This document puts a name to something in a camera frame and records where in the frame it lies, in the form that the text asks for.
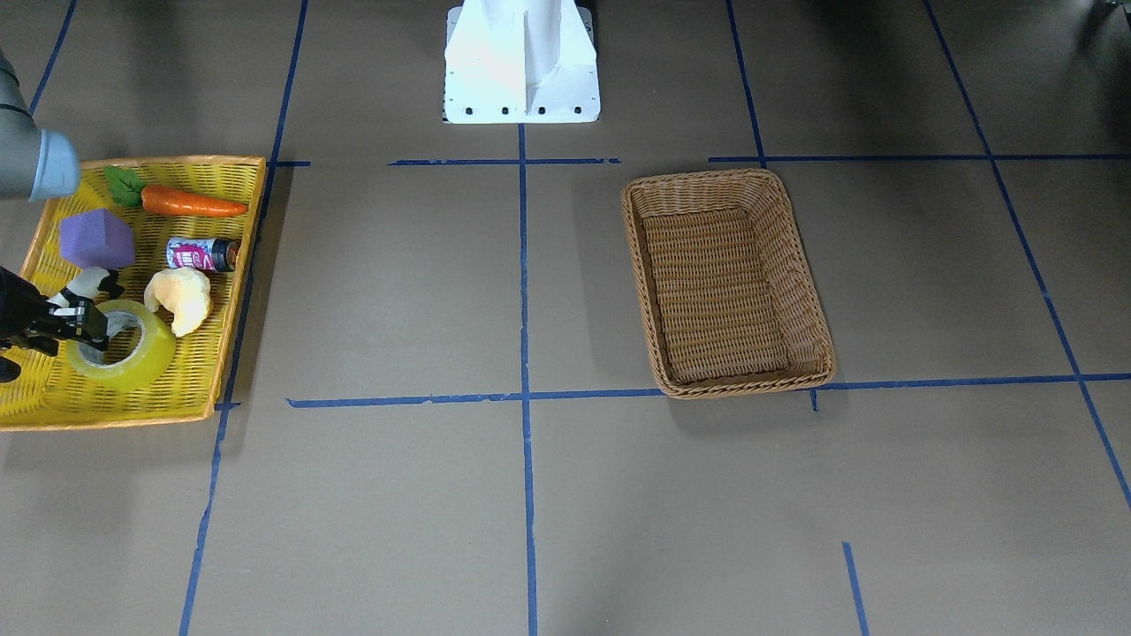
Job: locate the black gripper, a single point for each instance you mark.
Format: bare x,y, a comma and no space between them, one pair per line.
19,311

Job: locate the yellow tape roll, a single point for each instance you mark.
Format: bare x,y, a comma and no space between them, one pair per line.
140,348

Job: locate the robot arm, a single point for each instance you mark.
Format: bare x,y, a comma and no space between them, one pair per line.
38,164

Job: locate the yellow plastic basket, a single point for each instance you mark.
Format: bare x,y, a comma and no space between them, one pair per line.
50,395

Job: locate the brown wicker basket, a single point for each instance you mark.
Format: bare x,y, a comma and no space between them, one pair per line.
728,304

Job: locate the panda toy figure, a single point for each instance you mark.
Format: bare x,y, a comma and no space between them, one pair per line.
88,286

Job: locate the purple foam cube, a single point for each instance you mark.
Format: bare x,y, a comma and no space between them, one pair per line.
97,238

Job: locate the orange toy carrot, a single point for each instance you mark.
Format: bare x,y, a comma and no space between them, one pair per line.
129,190

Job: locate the small pink label bottle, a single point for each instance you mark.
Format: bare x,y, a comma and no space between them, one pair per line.
205,254

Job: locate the white camera pole mount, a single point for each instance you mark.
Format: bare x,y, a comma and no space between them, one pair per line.
520,62

